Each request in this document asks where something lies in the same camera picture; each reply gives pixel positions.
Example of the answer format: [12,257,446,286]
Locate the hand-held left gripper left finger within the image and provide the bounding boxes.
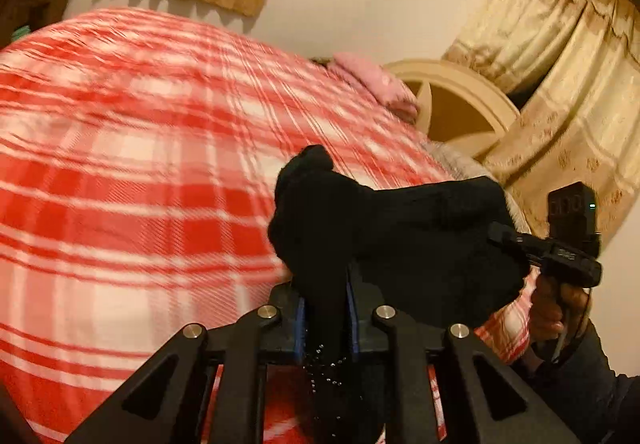
[65,280,308,444]

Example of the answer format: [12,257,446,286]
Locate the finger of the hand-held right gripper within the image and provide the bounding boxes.
[487,221,532,254]

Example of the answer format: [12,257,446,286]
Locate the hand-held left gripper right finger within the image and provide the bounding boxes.
[345,269,581,444]

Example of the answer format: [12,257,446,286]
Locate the black pants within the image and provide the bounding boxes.
[267,144,527,444]

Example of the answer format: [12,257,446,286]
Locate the person's right forearm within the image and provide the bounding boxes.
[510,319,640,444]

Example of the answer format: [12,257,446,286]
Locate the person's right hand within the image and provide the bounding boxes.
[527,273,594,366]

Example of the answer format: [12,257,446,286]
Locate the grey pillow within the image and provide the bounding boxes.
[419,139,532,236]

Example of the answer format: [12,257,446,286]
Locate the cream wooden headboard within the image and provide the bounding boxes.
[384,59,524,161]

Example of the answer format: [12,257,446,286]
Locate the long beige patterned curtain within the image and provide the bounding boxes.
[442,0,640,256]

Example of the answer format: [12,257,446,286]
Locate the pink pillow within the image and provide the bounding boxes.
[327,51,422,126]

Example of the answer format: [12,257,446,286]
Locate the red plaid blanket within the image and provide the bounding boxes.
[0,6,542,444]

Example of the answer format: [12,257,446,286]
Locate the black cable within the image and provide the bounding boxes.
[550,288,595,365]

